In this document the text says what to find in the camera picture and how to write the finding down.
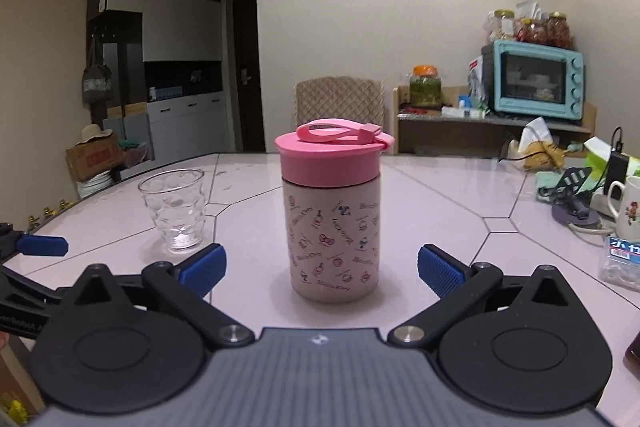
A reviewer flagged grey and black cabinet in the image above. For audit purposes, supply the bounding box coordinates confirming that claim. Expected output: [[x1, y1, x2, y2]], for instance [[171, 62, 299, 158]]
[[84, 0, 226, 168]]

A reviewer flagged light blue toaster oven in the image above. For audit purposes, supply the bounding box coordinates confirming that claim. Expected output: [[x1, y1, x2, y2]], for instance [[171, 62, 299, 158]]
[[481, 40, 586, 122]]

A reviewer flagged black power adapter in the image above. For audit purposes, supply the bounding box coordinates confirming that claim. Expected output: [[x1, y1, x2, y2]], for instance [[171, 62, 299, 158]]
[[603, 150, 630, 198]]

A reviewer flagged flat white box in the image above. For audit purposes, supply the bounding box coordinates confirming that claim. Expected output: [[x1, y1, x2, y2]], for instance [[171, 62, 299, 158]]
[[440, 105, 489, 118]]

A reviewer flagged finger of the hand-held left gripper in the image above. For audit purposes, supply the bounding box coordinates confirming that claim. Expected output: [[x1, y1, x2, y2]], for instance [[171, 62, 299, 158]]
[[0, 266, 76, 308], [0, 223, 70, 266]]

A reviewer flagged pink bottle cap with strap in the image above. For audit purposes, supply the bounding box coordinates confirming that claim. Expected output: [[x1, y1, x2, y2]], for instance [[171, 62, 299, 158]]
[[274, 119, 397, 186]]

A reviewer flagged red and white carton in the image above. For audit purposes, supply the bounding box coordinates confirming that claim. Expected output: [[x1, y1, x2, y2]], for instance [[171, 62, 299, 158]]
[[468, 55, 494, 108]]

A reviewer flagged straw hat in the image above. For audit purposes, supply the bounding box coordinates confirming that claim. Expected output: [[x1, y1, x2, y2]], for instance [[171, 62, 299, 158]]
[[76, 124, 115, 146]]

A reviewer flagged tall jar of red contents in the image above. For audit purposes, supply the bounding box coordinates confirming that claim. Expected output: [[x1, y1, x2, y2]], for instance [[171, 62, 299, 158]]
[[546, 11, 573, 50]]

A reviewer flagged black phone stand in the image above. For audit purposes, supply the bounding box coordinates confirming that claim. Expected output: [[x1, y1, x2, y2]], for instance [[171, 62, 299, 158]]
[[549, 166, 594, 224]]

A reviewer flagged glass jar of pale nuts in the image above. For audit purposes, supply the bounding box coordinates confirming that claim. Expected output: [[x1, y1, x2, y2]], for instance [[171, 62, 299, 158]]
[[489, 9, 516, 42]]

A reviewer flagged dark wooden door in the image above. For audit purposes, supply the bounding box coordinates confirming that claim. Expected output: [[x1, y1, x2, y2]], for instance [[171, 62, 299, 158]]
[[230, 0, 266, 153]]

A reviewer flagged white cartoon print bottle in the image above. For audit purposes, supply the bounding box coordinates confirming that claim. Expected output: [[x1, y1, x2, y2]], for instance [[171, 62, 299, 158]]
[[281, 176, 382, 306]]

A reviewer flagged clear packet with blue label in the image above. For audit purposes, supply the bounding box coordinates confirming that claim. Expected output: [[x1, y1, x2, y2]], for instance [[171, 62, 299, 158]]
[[599, 234, 640, 293]]

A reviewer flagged grey hanging bag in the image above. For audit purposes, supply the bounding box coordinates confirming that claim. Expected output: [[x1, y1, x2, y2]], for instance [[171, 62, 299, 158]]
[[81, 34, 114, 106]]

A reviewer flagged wooden shelf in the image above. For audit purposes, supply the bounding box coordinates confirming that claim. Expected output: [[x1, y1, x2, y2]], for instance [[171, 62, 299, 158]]
[[391, 85, 598, 156]]

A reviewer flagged green cloth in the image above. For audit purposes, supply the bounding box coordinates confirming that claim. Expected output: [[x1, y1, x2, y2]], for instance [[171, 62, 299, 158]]
[[534, 170, 572, 204]]

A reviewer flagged green jar with orange lid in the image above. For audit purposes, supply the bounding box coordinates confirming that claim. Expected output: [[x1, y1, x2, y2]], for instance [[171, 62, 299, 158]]
[[409, 65, 444, 109]]

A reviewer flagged green tissue pack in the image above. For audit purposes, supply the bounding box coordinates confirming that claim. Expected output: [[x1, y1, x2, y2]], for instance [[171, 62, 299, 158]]
[[582, 136, 640, 178]]

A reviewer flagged clear glass cup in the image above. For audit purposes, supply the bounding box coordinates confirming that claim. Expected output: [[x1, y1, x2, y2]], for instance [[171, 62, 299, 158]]
[[138, 168, 206, 255]]

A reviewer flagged cardboard box with red print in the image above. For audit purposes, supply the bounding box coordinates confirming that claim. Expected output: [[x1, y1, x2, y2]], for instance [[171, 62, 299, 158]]
[[65, 138, 124, 183]]

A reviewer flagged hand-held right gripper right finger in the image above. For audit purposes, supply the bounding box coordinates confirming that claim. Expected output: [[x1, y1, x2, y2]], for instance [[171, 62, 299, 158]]
[[389, 244, 582, 352]]

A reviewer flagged white floral mug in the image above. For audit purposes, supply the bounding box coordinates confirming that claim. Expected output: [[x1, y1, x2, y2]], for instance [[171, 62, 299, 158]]
[[606, 176, 640, 239]]

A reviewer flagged stack of white plates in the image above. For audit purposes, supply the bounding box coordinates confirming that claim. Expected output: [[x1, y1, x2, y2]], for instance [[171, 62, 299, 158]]
[[77, 169, 122, 201]]

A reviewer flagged yellow snack bag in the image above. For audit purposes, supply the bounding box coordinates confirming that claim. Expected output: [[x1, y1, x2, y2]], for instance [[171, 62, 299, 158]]
[[519, 116, 567, 171]]

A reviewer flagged small jar of red contents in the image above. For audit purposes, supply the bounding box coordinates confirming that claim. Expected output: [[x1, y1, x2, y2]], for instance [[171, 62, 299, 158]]
[[520, 19, 549, 44]]

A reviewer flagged beige quilted chair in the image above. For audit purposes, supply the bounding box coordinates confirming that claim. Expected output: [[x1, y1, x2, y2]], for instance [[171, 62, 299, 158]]
[[294, 76, 386, 144]]

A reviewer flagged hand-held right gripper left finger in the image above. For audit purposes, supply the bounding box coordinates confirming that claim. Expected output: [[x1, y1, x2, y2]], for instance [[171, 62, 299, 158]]
[[64, 243, 256, 351]]

